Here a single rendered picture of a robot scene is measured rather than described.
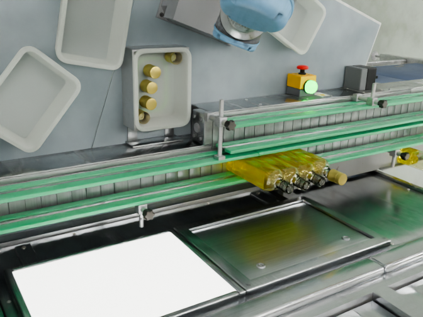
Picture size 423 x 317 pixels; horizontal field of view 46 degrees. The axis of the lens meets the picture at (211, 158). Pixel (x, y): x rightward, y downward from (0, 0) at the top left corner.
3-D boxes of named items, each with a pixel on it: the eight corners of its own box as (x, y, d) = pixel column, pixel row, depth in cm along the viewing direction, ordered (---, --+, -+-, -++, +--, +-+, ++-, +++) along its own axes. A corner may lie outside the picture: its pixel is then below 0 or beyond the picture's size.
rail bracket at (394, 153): (371, 161, 187) (401, 172, 177) (374, 143, 185) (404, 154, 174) (379, 159, 189) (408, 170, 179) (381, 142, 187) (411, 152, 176)
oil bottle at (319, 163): (270, 160, 159) (317, 182, 142) (272, 143, 157) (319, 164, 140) (284, 158, 162) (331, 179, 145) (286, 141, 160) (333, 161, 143)
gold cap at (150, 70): (142, 64, 138) (149, 66, 135) (154, 63, 140) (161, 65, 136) (143, 77, 139) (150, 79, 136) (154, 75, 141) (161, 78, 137)
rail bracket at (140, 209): (123, 216, 137) (143, 236, 126) (121, 194, 134) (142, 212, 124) (136, 213, 139) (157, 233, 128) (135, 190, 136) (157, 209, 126)
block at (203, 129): (189, 139, 148) (201, 146, 143) (190, 109, 145) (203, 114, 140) (200, 138, 150) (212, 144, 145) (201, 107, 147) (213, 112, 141)
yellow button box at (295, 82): (284, 93, 171) (299, 97, 165) (286, 71, 169) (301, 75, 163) (300, 91, 175) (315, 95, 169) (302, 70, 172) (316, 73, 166)
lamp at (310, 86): (302, 93, 165) (308, 95, 163) (303, 80, 164) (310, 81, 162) (312, 92, 168) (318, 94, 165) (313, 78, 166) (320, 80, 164)
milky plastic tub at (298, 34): (286, 55, 168) (304, 58, 161) (242, 20, 155) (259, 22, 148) (310, 9, 168) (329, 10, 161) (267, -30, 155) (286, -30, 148)
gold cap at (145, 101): (139, 95, 140) (145, 98, 137) (150, 94, 142) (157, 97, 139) (139, 107, 141) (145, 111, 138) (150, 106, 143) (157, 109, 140)
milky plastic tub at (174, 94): (123, 125, 142) (135, 133, 135) (120, 45, 135) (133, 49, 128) (177, 119, 151) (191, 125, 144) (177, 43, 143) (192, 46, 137)
